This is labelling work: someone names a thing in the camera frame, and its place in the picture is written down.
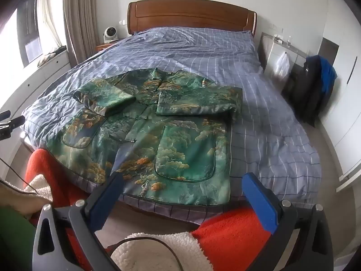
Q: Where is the wooden nightstand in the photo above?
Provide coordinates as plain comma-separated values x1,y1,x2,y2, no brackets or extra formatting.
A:
96,38,125,53

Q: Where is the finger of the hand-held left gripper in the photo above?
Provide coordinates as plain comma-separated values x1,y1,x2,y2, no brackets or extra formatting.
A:
0,110,26,140

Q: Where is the dark jacket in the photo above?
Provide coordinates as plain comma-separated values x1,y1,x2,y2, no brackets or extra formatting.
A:
288,55,331,127

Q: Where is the beige curtain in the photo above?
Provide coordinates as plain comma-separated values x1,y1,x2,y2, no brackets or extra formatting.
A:
62,0,100,65

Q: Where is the blue garment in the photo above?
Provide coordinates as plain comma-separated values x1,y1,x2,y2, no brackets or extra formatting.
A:
320,59,338,95

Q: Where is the green landscape print jacket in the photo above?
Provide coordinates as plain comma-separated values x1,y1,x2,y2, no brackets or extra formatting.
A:
46,68,243,205

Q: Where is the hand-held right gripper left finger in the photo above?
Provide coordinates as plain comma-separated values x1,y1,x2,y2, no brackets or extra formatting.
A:
32,172,125,271

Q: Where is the white desk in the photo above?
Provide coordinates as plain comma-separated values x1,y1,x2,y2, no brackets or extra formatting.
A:
258,31,311,96

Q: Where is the red fleece robe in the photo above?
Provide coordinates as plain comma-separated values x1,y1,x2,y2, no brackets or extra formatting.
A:
23,149,273,271

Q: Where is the white wardrobe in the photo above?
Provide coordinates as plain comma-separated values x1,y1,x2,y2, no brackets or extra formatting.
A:
319,0,361,194

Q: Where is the black cable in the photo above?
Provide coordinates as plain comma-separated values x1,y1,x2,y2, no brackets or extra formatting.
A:
0,158,38,196
106,236,184,271

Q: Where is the window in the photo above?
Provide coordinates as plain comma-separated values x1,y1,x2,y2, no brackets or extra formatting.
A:
16,0,67,68

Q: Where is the white plastic bag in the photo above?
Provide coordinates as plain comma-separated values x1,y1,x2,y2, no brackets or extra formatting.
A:
274,52,290,79

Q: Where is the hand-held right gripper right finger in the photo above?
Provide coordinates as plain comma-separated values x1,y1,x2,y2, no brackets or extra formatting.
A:
242,172,335,271

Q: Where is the white window bench cabinet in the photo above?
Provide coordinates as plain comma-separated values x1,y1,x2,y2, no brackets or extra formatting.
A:
0,48,77,175

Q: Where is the blue checked duvet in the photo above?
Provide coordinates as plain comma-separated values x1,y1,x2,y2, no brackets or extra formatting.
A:
21,27,322,222

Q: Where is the wooden headboard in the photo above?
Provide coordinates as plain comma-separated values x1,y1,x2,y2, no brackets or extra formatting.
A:
127,1,258,37

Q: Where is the white desk fan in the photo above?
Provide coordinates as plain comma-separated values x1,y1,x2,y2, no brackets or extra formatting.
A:
103,27,116,44

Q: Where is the green cloth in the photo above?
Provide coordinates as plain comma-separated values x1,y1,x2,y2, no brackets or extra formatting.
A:
0,203,37,271

